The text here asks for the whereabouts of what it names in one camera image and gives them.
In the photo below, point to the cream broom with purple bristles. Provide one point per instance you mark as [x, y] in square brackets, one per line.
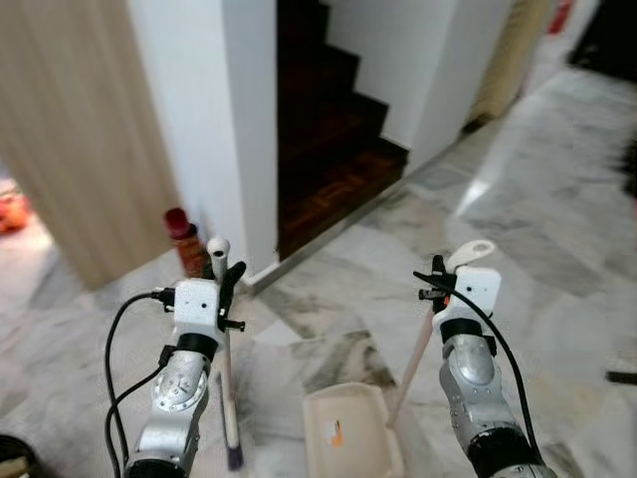
[217, 247]

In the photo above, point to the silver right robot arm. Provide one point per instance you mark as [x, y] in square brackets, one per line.
[468, 373]

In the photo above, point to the red capped brown bottle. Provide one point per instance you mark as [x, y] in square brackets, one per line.
[181, 227]

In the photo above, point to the dark wooden staircase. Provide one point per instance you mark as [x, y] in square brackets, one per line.
[328, 149]

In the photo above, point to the light wooden door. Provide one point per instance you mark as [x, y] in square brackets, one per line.
[70, 119]

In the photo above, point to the orange object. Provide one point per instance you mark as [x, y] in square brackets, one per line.
[12, 211]

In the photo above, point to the cream louvred door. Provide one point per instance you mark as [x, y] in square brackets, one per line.
[508, 60]

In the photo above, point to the black rounded object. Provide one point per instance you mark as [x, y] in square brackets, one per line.
[14, 460]

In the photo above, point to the red stool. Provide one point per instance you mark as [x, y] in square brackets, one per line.
[559, 15]

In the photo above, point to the black cabinet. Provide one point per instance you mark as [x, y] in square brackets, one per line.
[607, 35]

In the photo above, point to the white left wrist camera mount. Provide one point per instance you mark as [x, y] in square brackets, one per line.
[196, 307]

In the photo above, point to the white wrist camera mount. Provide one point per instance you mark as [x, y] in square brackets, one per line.
[196, 307]
[478, 291]

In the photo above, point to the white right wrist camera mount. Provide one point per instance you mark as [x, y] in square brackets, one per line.
[478, 291]

